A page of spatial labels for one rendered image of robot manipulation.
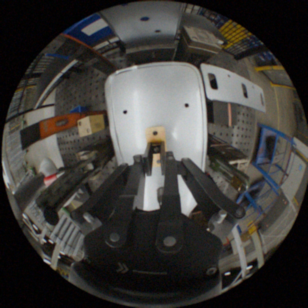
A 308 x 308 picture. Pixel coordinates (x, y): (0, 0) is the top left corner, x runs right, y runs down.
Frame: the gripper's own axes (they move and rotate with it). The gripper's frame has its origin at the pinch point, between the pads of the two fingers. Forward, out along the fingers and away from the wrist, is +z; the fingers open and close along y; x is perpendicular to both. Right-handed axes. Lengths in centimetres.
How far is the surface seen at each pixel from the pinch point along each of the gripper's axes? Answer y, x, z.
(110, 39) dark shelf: -8.3, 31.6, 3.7
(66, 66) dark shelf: -25.2, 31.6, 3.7
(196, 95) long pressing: 9.6, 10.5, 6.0
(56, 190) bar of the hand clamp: -14.5, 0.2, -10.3
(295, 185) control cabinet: 764, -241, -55
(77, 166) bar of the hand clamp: -13.6, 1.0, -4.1
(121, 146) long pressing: -8.2, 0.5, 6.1
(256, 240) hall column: 525, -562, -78
